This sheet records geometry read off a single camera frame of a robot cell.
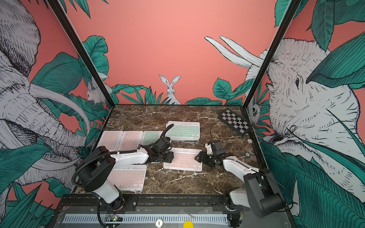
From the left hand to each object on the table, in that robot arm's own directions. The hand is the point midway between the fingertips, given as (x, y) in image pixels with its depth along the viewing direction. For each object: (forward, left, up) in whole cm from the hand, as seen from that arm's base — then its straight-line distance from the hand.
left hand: (173, 155), depth 90 cm
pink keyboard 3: (+13, +30, -1) cm, 33 cm away
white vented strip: (-32, +39, -2) cm, 50 cm away
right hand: (-3, -15, +2) cm, 16 cm away
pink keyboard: (-2, -7, -1) cm, 8 cm away
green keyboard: (+18, -7, +1) cm, 20 cm away
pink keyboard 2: (+14, +44, -1) cm, 46 cm away
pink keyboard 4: (-13, +25, -1) cm, 28 cm away
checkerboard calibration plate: (+24, -48, +1) cm, 53 cm away
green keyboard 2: (+15, +17, -2) cm, 23 cm away
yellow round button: (-36, -8, -1) cm, 37 cm away
